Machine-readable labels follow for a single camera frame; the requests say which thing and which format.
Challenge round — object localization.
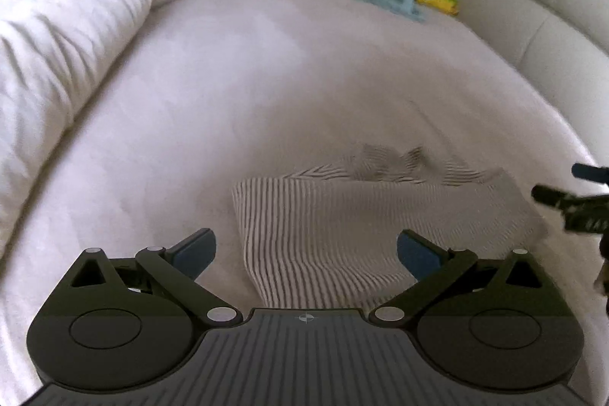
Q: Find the grey striped garment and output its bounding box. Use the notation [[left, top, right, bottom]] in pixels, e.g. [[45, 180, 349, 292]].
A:
[[232, 144, 547, 310]]

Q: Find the pale pink bed sheet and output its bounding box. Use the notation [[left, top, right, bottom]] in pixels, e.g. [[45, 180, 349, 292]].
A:
[[1, 0, 596, 405]]

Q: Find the cream padded headboard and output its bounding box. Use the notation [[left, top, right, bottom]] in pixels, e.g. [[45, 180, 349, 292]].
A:
[[458, 0, 608, 163]]

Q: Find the beige rolled duvet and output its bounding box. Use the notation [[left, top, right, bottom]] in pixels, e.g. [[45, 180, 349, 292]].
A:
[[1, 0, 174, 245]]

